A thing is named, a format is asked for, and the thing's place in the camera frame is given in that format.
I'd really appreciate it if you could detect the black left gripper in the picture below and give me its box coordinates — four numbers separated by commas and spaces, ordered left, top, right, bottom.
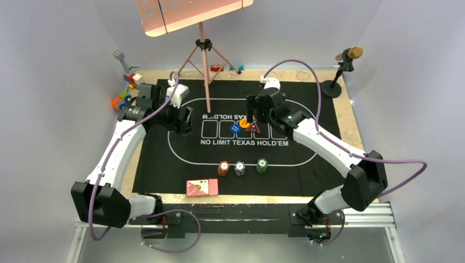
152, 95, 191, 136

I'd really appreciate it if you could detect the red triangular all-in marker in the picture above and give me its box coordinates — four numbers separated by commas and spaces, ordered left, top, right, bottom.
246, 122, 260, 133

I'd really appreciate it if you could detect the yellow big blind button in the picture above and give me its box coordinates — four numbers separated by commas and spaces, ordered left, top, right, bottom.
239, 118, 251, 129

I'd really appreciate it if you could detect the blue small blind button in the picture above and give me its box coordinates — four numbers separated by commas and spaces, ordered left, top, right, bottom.
230, 123, 242, 134

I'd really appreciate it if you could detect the red poker chip stack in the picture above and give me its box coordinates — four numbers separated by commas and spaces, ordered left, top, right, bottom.
217, 161, 230, 176

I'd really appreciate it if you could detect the blue poker chip stack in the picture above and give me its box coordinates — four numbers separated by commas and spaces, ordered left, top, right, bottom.
234, 161, 246, 176

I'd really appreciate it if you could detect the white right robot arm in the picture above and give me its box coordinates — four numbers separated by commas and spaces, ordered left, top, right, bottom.
246, 76, 387, 223

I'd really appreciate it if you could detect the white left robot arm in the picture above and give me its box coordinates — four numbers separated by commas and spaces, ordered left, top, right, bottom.
71, 81, 193, 228

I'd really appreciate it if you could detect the black poker table mat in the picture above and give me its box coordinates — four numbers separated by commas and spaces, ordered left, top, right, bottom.
133, 80, 344, 196

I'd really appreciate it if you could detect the small teal toy block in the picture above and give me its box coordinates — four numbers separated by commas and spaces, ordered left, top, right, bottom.
229, 65, 244, 71

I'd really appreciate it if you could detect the green poker chip stack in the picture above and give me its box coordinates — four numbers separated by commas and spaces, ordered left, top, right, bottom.
256, 158, 268, 174

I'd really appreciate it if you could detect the red playing card box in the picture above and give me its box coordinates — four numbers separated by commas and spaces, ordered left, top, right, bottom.
186, 179, 219, 197

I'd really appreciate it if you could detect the small red toy block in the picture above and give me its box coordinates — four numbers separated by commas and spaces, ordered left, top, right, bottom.
210, 64, 224, 72

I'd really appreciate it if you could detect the colourful toy block train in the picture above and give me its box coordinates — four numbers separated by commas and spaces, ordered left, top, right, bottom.
123, 73, 145, 90

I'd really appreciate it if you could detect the gold microphone on stand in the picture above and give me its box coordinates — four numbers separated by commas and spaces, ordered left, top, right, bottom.
320, 46, 364, 99

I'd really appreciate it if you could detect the grey toy block tower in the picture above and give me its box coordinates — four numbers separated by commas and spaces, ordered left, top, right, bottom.
112, 49, 131, 74

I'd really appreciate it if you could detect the pink music stand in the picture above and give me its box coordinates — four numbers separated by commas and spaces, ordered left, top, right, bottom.
135, 0, 254, 114

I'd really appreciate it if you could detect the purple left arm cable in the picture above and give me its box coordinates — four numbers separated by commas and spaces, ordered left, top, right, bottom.
88, 71, 202, 254

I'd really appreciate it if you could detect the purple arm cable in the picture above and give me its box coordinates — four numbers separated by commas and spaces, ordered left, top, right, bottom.
263, 59, 428, 247
88, 71, 202, 254

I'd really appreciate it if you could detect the aluminium mounting rail frame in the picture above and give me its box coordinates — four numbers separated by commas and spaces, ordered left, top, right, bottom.
66, 200, 404, 262

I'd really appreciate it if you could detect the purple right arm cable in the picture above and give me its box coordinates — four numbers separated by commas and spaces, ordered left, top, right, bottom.
263, 59, 428, 247

